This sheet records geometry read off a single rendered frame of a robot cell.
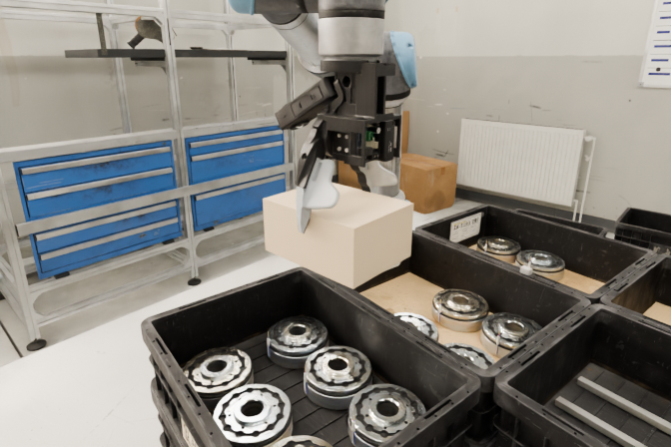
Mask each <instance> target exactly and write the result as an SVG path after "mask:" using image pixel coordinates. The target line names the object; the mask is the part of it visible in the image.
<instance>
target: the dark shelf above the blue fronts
mask: <svg viewBox="0 0 671 447"><path fill-rule="evenodd" d="M64 52H65V57H66V58H131V61H165V57H166V54H165V49H107V53H108V55H102V51H101V49H82V50H64ZM286 57H287V51H251V50H185V49H175V58H248V60H285V59H286Z"/></svg>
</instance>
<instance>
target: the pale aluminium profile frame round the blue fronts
mask: <svg viewBox="0 0 671 447"><path fill-rule="evenodd" d="M104 2H105V4H102V3H91V2H79V1H67V0H0V7H11V8H26V9H41V10H55V11H70V12H85V13H103V14H106V16H107V17H106V16H102V20H103V26H104V27H105V28H106V29H107V31H109V36H110V43H111V49H120V42H119V35H118V31H119V29H120V28H121V27H122V26H124V25H132V26H135V22H136V19H137V18H138V17H140V16H143V17H141V19H142V20H154V21H155V22H156V23H157V24H158V25H159V26H160V27H161V29H162V38H163V46H164V49H165V54H166V57H165V64H166V73H167V82H168V91H169V100H170V109H171V118H172V127H173V130H176V132H177V139H174V144H175V153H176V154H175V155H174V161H176V162H177V171H178V180H179V187H178V188H177V189H172V190H168V191H163V192H159V193H154V194H150V195H145V196H141V197H136V198H132V199H127V200H123V201H118V202H114V203H109V204H105V205H101V206H96V207H92V208H87V209H83V210H79V211H74V212H70V213H66V214H61V215H57V216H52V217H48V218H43V219H39V220H35V221H30V222H26V223H18V224H15V227H14V223H13V219H12V215H11V211H10V206H9V202H8V198H7V194H6V191H7V190H13V189H18V185H17V181H16V182H10V183H4V181H3V177H2V173H1V169H0V224H1V228H2V232H3V236H4V240H5V243H2V244H0V300H3V299H6V300H7V301H8V302H9V304H10V305H11V307H12V308H13V310H14V311H15V312H16V314H17V315H18V317H19V318H20V319H21V321H22V322H23V324H24V325H25V327H26V329H27V333H28V337H29V339H30V340H31V341H32V342H30V343H29V344H28V345H27V346H26V348H27V350H28V351H36V350H39V349H41V348H43V347H44V346H45V345H46V344H47V342H46V340H45V339H38V338H40V337H41V336H40V332H39V328H38V327H40V326H43V325H46V324H48V323H51V322H54V321H56V320H59V319H62V318H64V317H67V316H69V315H72V314H75V313H77V312H80V311H83V310H85V309H88V308H91V307H93V306H96V305H99V304H101V303H104V302H107V301H109V300H112V299H115V298H117V297H120V296H123V295H125V294H128V293H131V292H133V291H136V290H139V289H141V288H144V287H146V286H149V285H152V284H154V283H157V282H160V281H162V280H165V279H168V278H170V277H173V276H176V275H178V274H181V273H184V272H186V271H188V272H189V276H190V277H191V278H192V279H190V280H189V281H188V285H191V286H194V285H198V284H200V283H201V280H200V279H199V278H195V277H196V276H198V267H200V266H202V265H205V264H208V263H210V262H213V261H216V260H218V259H221V258H223V257H226V256H229V255H231V254H234V253H237V252H239V251H242V250H245V249H247V248H250V247H253V246H255V245H258V244H261V243H263V242H265V235H264V234H263V235H260V236H257V237H255V238H252V239H249V240H246V241H243V242H241V243H238V244H235V245H232V246H230V247H227V248H224V249H221V250H218V251H216V252H213V253H210V254H207V255H205V256H202V257H198V256H197V255H196V248H197V245H198V243H199V242H200V241H201V240H202V239H205V238H208V237H211V236H215V235H218V234H221V233H224V232H227V231H230V230H233V229H236V228H239V227H242V226H245V225H248V224H253V223H256V222H259V221H262V220H263V219H264V212H258V213H255V214H252V216H249V217H246V218H240V219H238V220H237V221H233V222H230V223H225V224H222V225H218V226H215V227H213V226H210V227H207V228H204V230H203V231H199V232H196V233H194V229H193V219H192V217H193V215H192V210H191V198H190V195H194V194H198V193H202V192H206V191H210V190H214V189H218V188H222V187H226V186H231V185H235V184H239V183H243V182H247V181H251V180H255V179H259V178H263V177H268V176H272V175H276V174H280V173H284V172H288V171H290V185H289V186H288V187H286V191H292V190H295V189H296V188H297V185H296V180H297V136H296V130H291V129H288V135H287V136H285V137H284V139H285V141H289V162H288V163H287V164H283V165H279V166H274V167H270V168H265V169H261V170H256V171H252V172H247V173H243V174H239V175H234V176H230V177H225V178H221V179H216V180H212V181H208V182H203V183H199V184H194V185H190V186H189V181H188V172H187V162H186V153H185V143H184V134H183V124H182V115H181V105H180V96H179V86H178V77H177V67H176V58H175V48H174V39H173V29H172V28H189V29H209V30H221V31H222V32H223V33H224V34H225V36H226V45H227V49H234V38H233V36H234V33H235V31H236V30H246V29H260V28H274V27H273V26H272V25H271V24H270V23H269V22H268V21H267V19H266V18H264V17H258V16H246V15H234V14H232V8H231V5H230V3H229V1H228V0H223V3H224V14H222V13H210V12H198V11H186V10H174V9H170V1H169V0H158V2H159V8H150V7H138V6H126V5H114V0H104ZM116 15H117V16H116ZM0 19H18V20H37V21H56V22H75V23H94V24H97V19H96V16H91V15H75V14H59V13H44V12H28V11H13V10H0ZM178 19H187V20H202V21H217V22H225V24H215V23H200V22H184V21H176V20H178ZM233 23H238V24H233ZM285 44H286V51H287V57H286V75H287V103H289V102H291V101H292V100H293V99H294V98H295V63H294V48H293V47H292V46H291V45H290V44H289V43H288V42H287V41H286V40H285ZM227 59H228V73H229V87H230V101H231V115H232V121H237V120H238V119H239V114H238V99H237V84H236V68H235V58H227ZM113 63H114V70H115V77H116V84H117V91H118V97H119V104H120V111H121V118H122V125H123V132H124V134H130V133H132V127H131V120H130V113H129V106H128V99H127V91H126V84H125V77H124V70H123V63H122V58H113ZM179 130H180V131H181V138H180V134H179ZM177 198H181V199H180V200H179V207H182V216H181V225H182V227H183V228H184V230H182V234H183V235H182V236H178V237H177V239H169V240H165V241H162V242H159V243H156V244H153V245H152V247H148V248H145V247H144V248H143V249H140V250H139V251H136V252H132V253H129V254H126V255H123V256H120V257H116V258H113V259H110V260H107V261H104V262H100V263H97V264H94V265H91V266H88V267H85V268H81V269H78V270H75V271H72V272H69V271H66V272H62V273H59V274H56V275H54V277H53V278H49V279H46V280H43V281H40V282H37V283H33V284H30V285H28V281H27V277H26V274H28V273H31V272H34V271H37V268H36V263H34V262H35V259H34V256H30V257H27V258H23V259H22V256H21V252H20V248H22V247H26V246H30V245H31V241H30V237H26V238H22V239H17V235H18V236H22V235H26V234H30V233H34V232H38V231H42V230H46V229H50V228H55V227H59V226H63V225H67V224H74V223H78V222H82V221H86V220H90V219H94V218H98V217H102V216H107V215H111V214H115V213H119V212H123V211H127V210H131V209H136V208H140V207H144V206H148V205H152V204H156V203H161V202H165V201H169V200H173V199H177ZM15 229H16V231H15ZM16 233H17V235H16ZM178 247H184V248H185V250H186V251H187V255H184V254H182V253H180V252H179V251H177V250H175V248H178ZM5 252H8V256H9V260H10V264H11V266H10V265H9V264H8V263H7V261H6V260H5V259H4V258H3V257H2V255H3V254H4V253H5ZM160 253H164V254H166V255H167V256H169V257H171V258H173V259H174V260H176V261H178V262H179V263H181V264H180V265H177V266H174V267H171V268H168V269H166V270H163V271H160V272H157V273H155V274H152V275H149V276H146V277H143V278H141V279H138V280H135V281H132V282H130V283H127V284H124V285H121V286H119V287H116V288H113V289H110V290H107V291H105V292H102V293H99V294H96V295H94V296H91V297H88V298H85V299H82V300H80V301H77V302H74V303H71V304H69V305H66V306H63V307H60V308H57V309H55V310H52V311H49V312H46V313H44V312H42V313H41V312H38V311H36V310H35V309H34V307H33V303H35V302H34V301H35V300H36V298H37V297H38V296H39V295H40V294H41V293H42V292H45V291H48V290H51V289H54V288H57V287H60V286H63V285H66V284H69V283H72V282H75V281H78V280H81V279H84V278H87V277H90V276H93V275H96V274H99V273H102V272H105V271H108V270H111V269H114V268H117V267H121V266H124V265H127V264H130V263H133V262H136V261H139V260H142V259H145V258H148V257H151V256H154V255H157V254H160ZM27 264H28V265H27ZM37 339H38V340H37ZM33 340H34V341H33Z"/></svg>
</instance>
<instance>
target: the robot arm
mask: <svg viewBox="0 0 671 447"><path fill-rule="evenodd" d="M228 1H229V3H230V5H231V7H232V8H233V10H234V11H236V12H237V13H240V14H251V15H252V16H253V15H254V14H262V15H263V17H264V18H266V19H267V21H268V22H269V23H270V24H271V25H272V26H273V27H274V28H275V29H276V30H277V31H278V32H279V33H280V34H281V35H282V37H283V38H284V39H285V40H286V41H287V42H288V43H289V44H290V45H291V46H292V47H293V48H294V49H295V50H296V52H297V53H298V58H299V60H300V62H301V64H302V65H303V66H304V67H305V68H306V69H307V70H308V71H309V72H311V73H312V74H313V75H315V76H317V77H319V78H321V80H319V81H318V82H317V83H315V84H314V85H312V86H311V87H310V88H308V89H307V90H306V91H304V92H303V93H302V94H300V95H299V96H298V97H296V98H295V99H293V100H292V101H291V102H289V103H287V104H285V105H284V106H283V107H282V108H281V109H280V110H279V111H277V112H276V113H275V116H276V118H277V120H278V123H279V125H280V128H281V130H288V129H291V130H297V129H300V128H302V127H304V126H306V125H307V124H308V123H309V122H310V121H311V120H313V119H314V118H316V117H318V118H317V119H316V121H315V122H314V123H313V127H312V128H311V132H310V135H309V137H308V138H307V140H306V141H305V143H304V145H303V148H302V150H301V153H300V157H299V164H298V172H297V180H296V185H297V195H296V205H297V220H298V230H299V232H301V233H305V231H306V228H307V226H308V223H309V221H310V214H311V211H312V210H321V209H331V208H333V207H334V206H335V205H336V204H337V202H338V199H339V191H338V190H337V189H336V187H335V186H334V185H333V183H332V178H333V175H334V172H335V168H336V165H335V163H334V162H333V160H339V161H343V163H344V164H348V165H350V167H351V169H352V170H354V171H355V172H356V174H357V179H358V183H359V184H360V185H361V188H362V190H363V191H365V192H369V193H374V194H378V195H382V196H386V197H390V198H394V199H398V200H402V201H406V202H409V201H408V200H406V199H405V195H404V192H403V191H402V190H400V189H399V182H400V158H401V134H402V111H403V102H404V101H405V100H406V99H407V98H408V97H409V96H410V88H412V89H413V88H415V87H416V86H417V66H416V52H415V43H414V38H413V36H412V35H411V34H410V33H408V32H394V31H390V32H384V13H385V4H386V3H387V1H388V0H228Z"/></svg>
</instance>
